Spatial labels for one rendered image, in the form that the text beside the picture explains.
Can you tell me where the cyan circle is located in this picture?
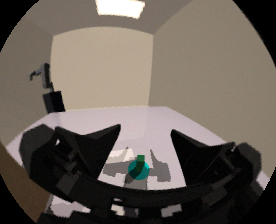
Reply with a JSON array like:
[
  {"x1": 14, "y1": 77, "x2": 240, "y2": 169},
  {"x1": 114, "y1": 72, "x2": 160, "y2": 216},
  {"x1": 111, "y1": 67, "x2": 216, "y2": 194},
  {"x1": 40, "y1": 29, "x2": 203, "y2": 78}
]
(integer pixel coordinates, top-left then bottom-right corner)
[{"x1": 127, "y1": 160, "x2": 150, "y2": 180}]

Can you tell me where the dark green post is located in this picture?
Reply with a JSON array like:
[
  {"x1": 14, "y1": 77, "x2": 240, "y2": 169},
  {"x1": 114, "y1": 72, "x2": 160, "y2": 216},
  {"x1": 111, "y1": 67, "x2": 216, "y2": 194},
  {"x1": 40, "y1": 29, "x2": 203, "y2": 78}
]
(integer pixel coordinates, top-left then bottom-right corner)
[{"x1": 135, "y1": 155, "x2": 145, "y2": 172}]

